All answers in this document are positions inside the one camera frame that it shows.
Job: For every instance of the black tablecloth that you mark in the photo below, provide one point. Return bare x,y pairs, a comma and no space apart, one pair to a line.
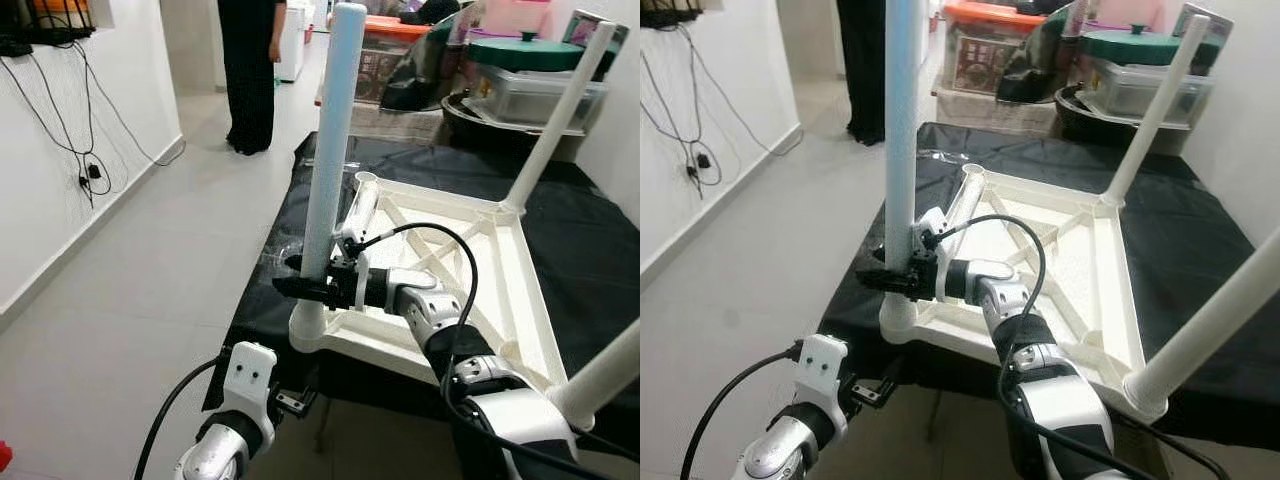
260,300
850,300

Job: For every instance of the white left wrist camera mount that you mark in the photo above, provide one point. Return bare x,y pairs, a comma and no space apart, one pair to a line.
250,375
820,365

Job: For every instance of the colourful printed carton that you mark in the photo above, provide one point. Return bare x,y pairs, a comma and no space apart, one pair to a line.
620,40
1222,35

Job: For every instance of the beige patterned box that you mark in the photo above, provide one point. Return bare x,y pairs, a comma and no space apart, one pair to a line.
400,122
1000,115

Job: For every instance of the white plastic children table top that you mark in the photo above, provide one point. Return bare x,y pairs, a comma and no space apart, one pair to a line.
510,300
1110,300

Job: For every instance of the orange lid storage box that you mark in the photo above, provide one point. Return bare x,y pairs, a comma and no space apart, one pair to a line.
985,55
395,45

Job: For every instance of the person in black clothes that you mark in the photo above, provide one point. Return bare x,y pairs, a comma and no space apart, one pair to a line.
250,70
865,70

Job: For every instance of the black round bowl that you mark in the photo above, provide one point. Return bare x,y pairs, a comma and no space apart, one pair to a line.
465,125
1080,118

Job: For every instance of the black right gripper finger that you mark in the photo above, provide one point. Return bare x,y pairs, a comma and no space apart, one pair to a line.
879,254
300,290
295,263
880,282

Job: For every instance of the black power adapter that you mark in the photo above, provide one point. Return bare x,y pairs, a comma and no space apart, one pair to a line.
95,172
703,160

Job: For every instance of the green round lid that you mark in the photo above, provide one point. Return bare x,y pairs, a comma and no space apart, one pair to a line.
525,55
1130,47

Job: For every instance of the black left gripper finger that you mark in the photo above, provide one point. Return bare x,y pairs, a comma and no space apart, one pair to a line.
890,372

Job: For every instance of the clear plastic storage box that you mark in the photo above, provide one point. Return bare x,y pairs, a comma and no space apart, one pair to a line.
530,100
1135,92

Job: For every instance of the red plastic object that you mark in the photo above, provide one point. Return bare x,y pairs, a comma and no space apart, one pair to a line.
4,455

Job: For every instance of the white appliance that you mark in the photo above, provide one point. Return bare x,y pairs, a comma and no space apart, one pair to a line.
298,45

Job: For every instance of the pink plastic box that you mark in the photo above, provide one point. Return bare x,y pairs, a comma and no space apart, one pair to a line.
520,18
1130,12

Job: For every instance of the clear tape patch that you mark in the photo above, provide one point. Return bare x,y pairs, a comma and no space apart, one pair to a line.
283,255

